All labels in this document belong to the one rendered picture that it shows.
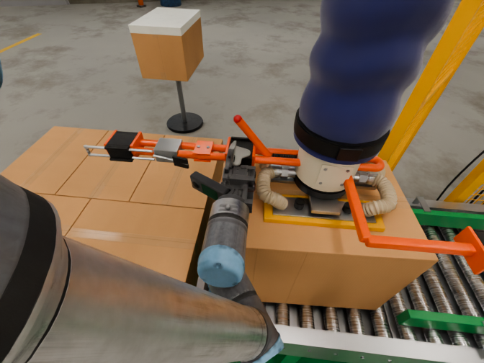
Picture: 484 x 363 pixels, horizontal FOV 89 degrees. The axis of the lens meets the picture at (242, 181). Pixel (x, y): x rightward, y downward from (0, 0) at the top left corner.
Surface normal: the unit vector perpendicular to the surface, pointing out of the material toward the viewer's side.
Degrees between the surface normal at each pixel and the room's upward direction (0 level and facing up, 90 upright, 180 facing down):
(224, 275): 86
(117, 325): 73
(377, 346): 0
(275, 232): 0
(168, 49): 90
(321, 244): 0
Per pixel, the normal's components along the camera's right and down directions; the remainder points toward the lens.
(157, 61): -0.12, 0.71
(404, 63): 0.22, 0.73
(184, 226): 0.02, -0.70
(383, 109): 0.21, 0.55
